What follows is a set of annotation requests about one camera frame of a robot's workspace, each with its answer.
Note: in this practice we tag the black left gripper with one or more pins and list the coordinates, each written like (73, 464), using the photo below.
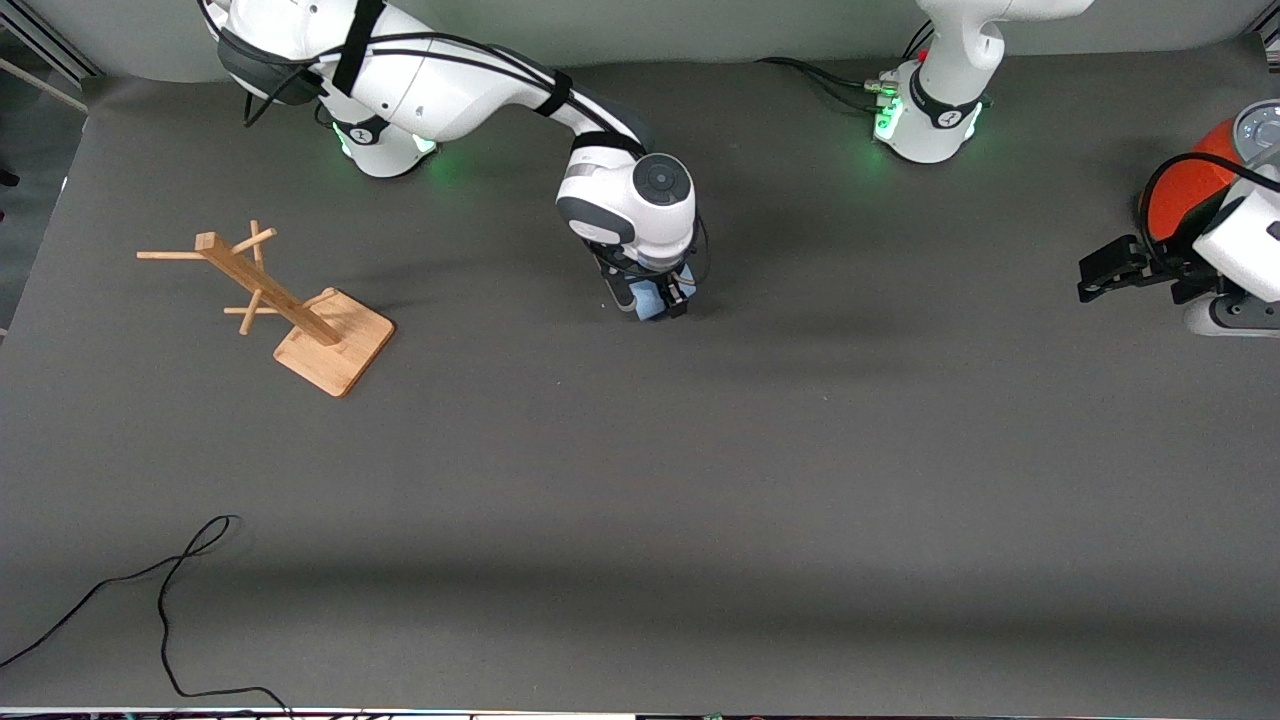
(1166, 267)

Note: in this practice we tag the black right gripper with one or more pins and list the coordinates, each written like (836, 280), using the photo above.
(628, 275)

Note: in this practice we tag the light blue cup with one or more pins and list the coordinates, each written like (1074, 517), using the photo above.
(652, 300)

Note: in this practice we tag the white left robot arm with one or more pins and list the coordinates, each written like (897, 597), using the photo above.
(935, 110)

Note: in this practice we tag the orange can with silver lid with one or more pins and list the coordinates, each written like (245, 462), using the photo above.
(1185, 185)

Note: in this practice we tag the wooden mug tree stand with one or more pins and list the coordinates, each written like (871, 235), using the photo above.
(335, 345)

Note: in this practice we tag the aluminium frame rail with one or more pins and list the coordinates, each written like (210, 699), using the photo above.
(50, 50)
(1272, 35)

